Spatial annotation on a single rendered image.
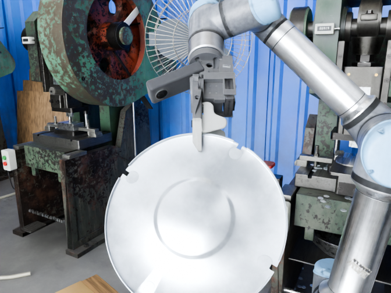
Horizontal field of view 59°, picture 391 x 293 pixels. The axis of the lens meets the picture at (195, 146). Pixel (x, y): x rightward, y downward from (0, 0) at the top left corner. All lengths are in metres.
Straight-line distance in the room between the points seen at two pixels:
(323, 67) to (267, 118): 2.11
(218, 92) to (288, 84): 2.24
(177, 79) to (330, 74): 0.36
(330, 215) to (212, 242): 1.05
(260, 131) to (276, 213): 2.42
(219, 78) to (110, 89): 1.50
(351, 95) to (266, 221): 0.40
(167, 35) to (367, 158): 1.33
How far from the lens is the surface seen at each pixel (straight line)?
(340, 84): 0.84
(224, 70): 0.68
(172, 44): 1.88
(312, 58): 0.84
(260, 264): 0.55
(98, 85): 2.03
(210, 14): 0.75
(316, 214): 1.57
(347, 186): 1.57
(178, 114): 3.26
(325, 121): 1.87
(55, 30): 1.92
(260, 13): 0.73
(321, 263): 1.02
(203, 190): 0.57
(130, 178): 0.60
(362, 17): 1.57
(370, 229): 0.78
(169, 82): 0.66
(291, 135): 2.90
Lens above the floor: 1.20
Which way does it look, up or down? 14 degrees down
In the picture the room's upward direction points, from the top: straight up
